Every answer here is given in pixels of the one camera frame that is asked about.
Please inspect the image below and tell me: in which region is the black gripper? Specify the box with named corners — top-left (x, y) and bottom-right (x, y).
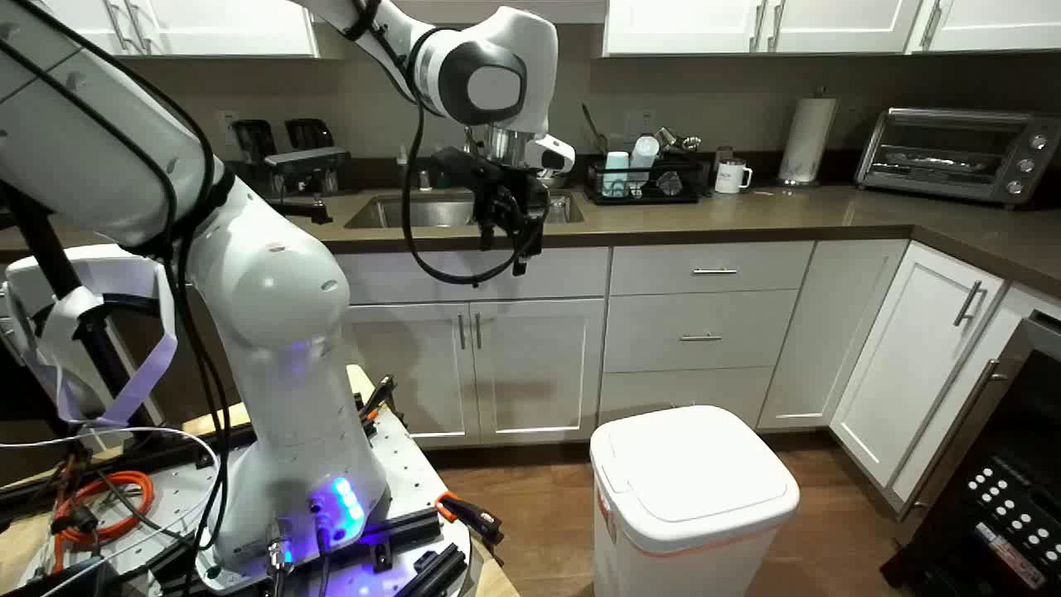
top-left (471, 153), bottom-right (555, 277)

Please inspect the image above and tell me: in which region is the white bin lid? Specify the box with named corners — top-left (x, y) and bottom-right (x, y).
top-left (587, 402), bottom-right (802, 557)

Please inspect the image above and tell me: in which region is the white trash bin body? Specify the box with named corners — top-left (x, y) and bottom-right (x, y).
top-left (591, 485), bottom-right (781, 597)

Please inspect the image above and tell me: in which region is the steel kitchen sink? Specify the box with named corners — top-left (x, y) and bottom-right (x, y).
top-left (340, 189), bottom-right (587, 233)

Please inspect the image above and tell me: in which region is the light blue container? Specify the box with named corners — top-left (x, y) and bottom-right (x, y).
top-left (600, 150), bottom-right (633, 203)

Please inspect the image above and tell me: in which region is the white sink base cabinet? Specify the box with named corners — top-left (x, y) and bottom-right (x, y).
top-left (327, 241), bottom-right (614, 451)

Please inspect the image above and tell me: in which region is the black dish rack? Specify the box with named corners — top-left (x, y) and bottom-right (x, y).
top-left (580, 147), bottom-right (720, 210)

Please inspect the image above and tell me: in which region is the white cup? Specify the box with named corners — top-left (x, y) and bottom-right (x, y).
top-left (626, 131), bottom-right (664, 173)

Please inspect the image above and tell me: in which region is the black orange clamp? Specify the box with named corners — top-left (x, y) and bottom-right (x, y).
top-left (434, 492), bottom-right (507, 551)
top-left (359, 375), bottom-right (399, 436)

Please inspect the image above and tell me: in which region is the white drawer stack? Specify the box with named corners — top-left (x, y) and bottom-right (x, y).
top-left (598, 237), bottom-right (820, 430)

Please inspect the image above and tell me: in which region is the white mug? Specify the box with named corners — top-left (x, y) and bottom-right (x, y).
top-left (714, 160), bottom-right (757, 198)

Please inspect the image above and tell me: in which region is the black coffee machine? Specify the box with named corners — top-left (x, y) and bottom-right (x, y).
top-left (228, 116), bottom-right (354, 226)

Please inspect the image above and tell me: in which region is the robot mounting table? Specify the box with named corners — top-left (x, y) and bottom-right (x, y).
top-left (0, 360), bottom-right (525, 597)

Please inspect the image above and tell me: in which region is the white paper towel roll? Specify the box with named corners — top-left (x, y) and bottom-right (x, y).
top-left (774, 95), bottom-right (842, 189)

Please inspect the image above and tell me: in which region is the white corner cabinet panel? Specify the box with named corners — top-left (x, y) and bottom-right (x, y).
top-left (757, 236), bottom-right (916, 435)

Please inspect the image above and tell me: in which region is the white upper cabinet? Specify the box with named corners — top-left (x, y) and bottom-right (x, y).
top-left (600, 0), bottom-right (1061, 58)
top-left (30, 0), bottom-right (325, 63)

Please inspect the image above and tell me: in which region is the white lower cabinet door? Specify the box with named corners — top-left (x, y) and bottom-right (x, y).
top-left (829, 237), bottom-right (1010, 492)

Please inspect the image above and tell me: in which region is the black stand pole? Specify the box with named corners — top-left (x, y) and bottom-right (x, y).
top-left (5, 194), bottom-right (152, 429)

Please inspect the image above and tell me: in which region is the silver toaster oven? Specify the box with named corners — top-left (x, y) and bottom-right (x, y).
top-left (851, 104), bottom-right (1061, 211)

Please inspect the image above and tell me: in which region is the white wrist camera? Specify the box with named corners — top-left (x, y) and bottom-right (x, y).
top-left (519, 131), bottom-right (580, 176)

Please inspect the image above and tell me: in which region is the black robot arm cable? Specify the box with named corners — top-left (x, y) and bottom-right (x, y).
top-left (399, 42), bottom-right (525, 287)

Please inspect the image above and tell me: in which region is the white plastic strap frame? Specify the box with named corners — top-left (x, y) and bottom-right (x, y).
top-left (0, 241), bottom-right (182, 430)

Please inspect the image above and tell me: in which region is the thin white cable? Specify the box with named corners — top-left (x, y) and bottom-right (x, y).
top-left (0, 420), bottom-right (225, 492)

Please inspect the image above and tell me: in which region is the orange cable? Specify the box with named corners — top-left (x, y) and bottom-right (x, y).
top-left (45, 469), bottom-right (160, 577)

